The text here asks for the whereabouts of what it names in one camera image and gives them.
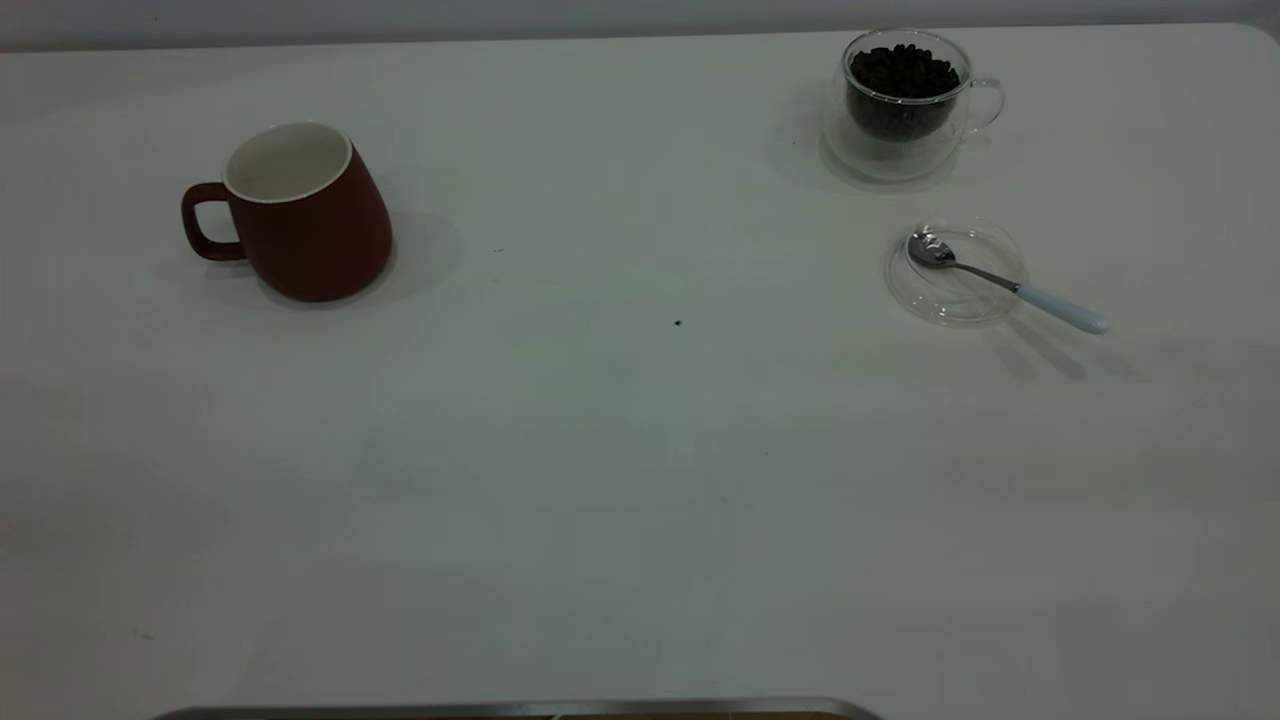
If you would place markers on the clear glass cup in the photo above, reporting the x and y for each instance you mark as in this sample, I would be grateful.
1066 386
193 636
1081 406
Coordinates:
885 150

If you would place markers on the red ceramic mug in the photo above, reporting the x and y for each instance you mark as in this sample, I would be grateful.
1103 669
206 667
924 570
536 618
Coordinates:
320 240

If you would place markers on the dark coffee beans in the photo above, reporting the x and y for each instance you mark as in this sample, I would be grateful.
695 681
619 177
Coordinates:
903 85

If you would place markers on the clear glass saucer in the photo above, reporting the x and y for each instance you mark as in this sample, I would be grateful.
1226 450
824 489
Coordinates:
950 295

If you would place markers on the grey metal tray edge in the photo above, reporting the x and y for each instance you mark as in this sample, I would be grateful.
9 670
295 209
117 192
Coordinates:
500 711

